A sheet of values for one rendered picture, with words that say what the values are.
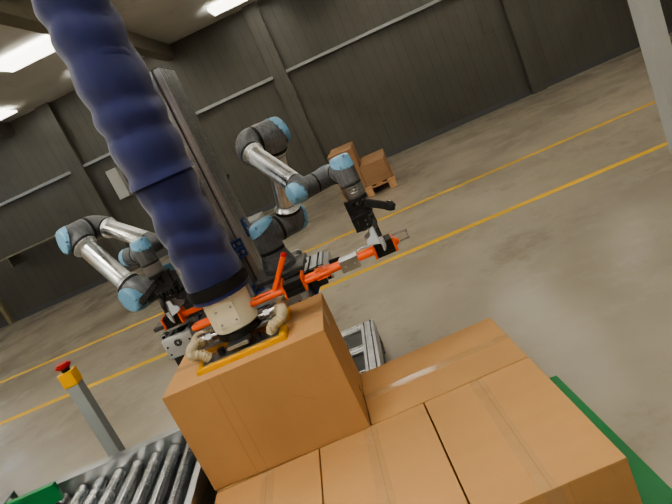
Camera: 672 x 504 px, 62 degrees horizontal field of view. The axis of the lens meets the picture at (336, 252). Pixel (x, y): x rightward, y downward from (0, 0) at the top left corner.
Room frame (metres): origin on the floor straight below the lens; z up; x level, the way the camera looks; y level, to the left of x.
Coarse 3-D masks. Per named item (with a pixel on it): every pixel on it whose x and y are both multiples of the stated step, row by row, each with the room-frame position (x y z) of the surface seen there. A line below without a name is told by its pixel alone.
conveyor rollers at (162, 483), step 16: (176, 448) 2.26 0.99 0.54; (192, 464) 2.12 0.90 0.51; (96, 480) 2.28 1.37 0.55; (112, 480) 2.22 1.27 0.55; (128, 480) 2.16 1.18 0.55; (144, 480) 2.10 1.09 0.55; (160, 480) 2.04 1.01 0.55; (176, 480) 1.98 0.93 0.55; (80, 496) 2.23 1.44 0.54; (96, 496) 2.18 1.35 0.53; (112, 496) 2.13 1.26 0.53; (128, 496) 2.07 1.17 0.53; (144, 496) 2.01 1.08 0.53; (160, 496) 1.95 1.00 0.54; (176, 496) 1.89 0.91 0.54
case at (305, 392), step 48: (288, 336) 1.84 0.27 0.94; (336, 336) 1.99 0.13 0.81; (192, 384) 1.80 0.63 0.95; (240, 384) 1.78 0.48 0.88; (288, 384) 1.77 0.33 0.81; (336, 384) 1.76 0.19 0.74; (192, 432) 1.80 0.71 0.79; (240, 432) 1.79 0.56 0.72; (288, 432) 1.78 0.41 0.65; (336, 432) 1.77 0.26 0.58
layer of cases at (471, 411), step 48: (480, 336) 2.03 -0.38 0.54; (384, 384) 2.00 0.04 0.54; (432, 384) 1.85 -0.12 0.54; (480, 384) 1.72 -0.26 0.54; (528, 384) 1.60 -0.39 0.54; (384, 432) 1.70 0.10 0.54; (432, 432) 1.58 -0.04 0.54; (480, 432) 1.48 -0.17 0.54; (528, 432) 1.39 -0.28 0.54; (576, 432) 1.31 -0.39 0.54; (240, 480) 1.80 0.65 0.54; (288, 480) 1.67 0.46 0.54; (336, 480) 1.56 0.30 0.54; (384, 480) 1.46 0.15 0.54; (432, 480) 1.37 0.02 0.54; (480, 480) 1.29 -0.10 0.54; (528, 480) 1.22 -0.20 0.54; (576, 480) 1.16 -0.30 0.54; (624, 480) 1.16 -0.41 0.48
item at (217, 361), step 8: (280, 328) 1.90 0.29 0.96; (256, 336) 1.87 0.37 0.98; (264, 336) 1.88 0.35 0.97; (272, 336) 1.85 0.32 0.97; (280, 336) 1.83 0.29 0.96; (248, 344) 1.87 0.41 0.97; (256, 344) 1.85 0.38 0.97; (264, 344) 1.83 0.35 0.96; (272, 344) 1.83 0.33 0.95; (224, 352) 1.88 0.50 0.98; (232, 352) 1.86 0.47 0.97; (240, 352) 1.84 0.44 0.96; (248, 352) 1.83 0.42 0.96; (216, 360) 1.86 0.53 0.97; (224, 360) 1.84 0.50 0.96; (232, 360) 1.84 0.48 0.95; (200, 368) 1.86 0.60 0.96; (208, 368) 1.84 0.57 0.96; (216, 368) 1.84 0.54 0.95
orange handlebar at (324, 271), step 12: (396, 240) 1.92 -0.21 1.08; (360, 252) 1.96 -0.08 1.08; (372, 252) 1.91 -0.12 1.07; (336, 264) 1.96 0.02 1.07; (312, 276) 1.93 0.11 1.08; (324, 276) 1.93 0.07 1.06; (252, 300) 1.99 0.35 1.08; (264, 300) 1.94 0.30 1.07; (192, 312) 2.24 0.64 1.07; (204, 324) 1.96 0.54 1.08
